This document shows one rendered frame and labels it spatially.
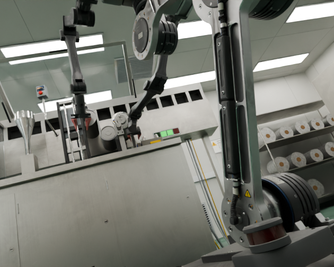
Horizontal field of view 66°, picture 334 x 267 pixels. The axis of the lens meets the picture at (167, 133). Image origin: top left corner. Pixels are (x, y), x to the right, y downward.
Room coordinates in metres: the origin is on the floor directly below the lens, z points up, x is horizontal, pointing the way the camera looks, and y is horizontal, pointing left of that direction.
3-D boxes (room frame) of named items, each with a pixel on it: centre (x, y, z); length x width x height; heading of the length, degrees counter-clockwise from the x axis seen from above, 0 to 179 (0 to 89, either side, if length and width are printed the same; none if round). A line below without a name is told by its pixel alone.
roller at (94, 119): (1.87, 0.58, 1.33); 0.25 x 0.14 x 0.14; 13
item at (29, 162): (1.73, 1.03, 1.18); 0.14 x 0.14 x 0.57
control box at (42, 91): (1.70, 0.85, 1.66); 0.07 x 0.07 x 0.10; 7
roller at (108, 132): (1.89, 0.45, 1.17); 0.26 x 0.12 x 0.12; 13
